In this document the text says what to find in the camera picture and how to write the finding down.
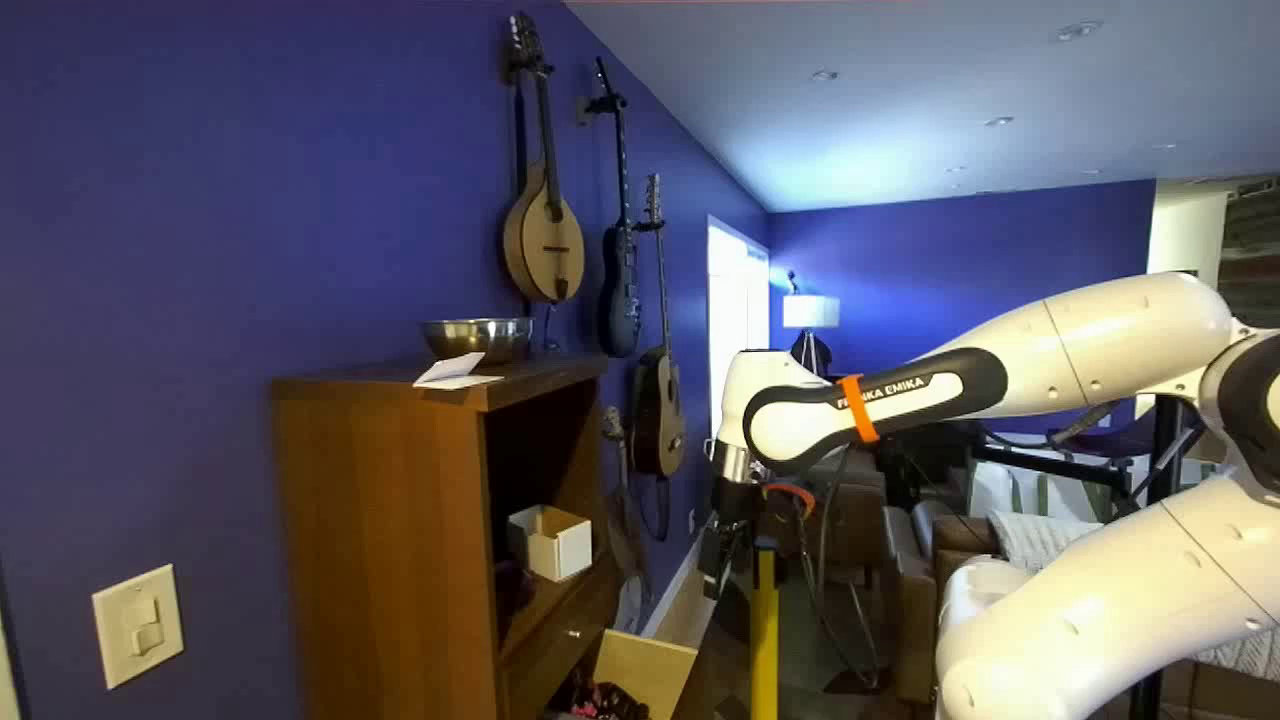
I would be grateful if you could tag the yellow stand pole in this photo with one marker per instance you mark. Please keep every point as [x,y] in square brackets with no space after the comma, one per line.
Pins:
[764,643]

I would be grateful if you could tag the brown ukulele on wall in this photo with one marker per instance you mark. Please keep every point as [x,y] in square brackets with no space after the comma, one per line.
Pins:
[661,418]

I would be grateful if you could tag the tan mandolin on wall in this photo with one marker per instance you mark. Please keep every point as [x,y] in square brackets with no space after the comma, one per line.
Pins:
[542,235]

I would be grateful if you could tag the wooden shelf cabinet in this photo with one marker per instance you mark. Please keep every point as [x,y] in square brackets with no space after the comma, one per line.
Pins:
[408,590]

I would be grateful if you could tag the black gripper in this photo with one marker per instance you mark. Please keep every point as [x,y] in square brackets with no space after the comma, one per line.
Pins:
[735,532]

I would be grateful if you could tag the white paper card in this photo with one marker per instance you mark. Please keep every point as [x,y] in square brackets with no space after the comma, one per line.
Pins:
[452,373]

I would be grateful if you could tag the white window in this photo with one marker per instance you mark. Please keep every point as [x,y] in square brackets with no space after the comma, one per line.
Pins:
[737,306]

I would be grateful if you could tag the metal bowl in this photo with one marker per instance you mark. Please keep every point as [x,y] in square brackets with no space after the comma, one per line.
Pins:
[494,339]

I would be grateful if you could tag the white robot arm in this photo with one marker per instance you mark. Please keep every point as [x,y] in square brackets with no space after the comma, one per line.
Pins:
[1127,601]

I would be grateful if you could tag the dark blue wall instrument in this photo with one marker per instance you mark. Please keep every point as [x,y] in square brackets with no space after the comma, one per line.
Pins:
[616,291]

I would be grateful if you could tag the white box on shelf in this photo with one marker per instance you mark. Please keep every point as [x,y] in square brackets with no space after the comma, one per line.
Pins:
[557,541]

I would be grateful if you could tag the beige light switch plate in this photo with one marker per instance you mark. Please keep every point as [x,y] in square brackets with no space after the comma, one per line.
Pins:
[139,625]

